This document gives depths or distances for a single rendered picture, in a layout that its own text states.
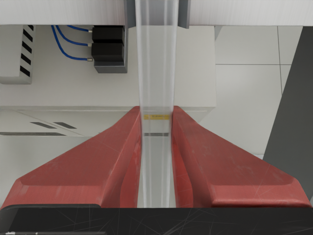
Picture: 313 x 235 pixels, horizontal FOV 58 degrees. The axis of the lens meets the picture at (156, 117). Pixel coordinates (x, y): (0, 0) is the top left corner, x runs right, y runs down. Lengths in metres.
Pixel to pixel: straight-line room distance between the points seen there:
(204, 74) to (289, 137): 0.32
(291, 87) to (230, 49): 1.03
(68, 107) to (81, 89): 0.04
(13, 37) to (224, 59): 0.86
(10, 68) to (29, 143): 0.72
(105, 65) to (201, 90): 0.16
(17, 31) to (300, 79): 0.43
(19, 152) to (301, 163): 1.10
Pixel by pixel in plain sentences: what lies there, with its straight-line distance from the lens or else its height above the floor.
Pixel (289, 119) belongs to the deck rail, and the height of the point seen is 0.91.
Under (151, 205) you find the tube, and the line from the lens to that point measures 0.16.
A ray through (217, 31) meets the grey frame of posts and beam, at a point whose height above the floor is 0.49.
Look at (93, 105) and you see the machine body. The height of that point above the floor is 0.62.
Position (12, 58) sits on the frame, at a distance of 0.50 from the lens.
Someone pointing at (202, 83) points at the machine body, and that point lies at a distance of 0.48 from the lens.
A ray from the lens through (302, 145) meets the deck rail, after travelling 0.17.
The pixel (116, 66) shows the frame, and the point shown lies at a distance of 0.46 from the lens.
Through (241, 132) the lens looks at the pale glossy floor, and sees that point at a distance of 1.13.
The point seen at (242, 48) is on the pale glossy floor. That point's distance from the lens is 1.22.
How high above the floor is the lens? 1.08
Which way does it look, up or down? 81 degrees down
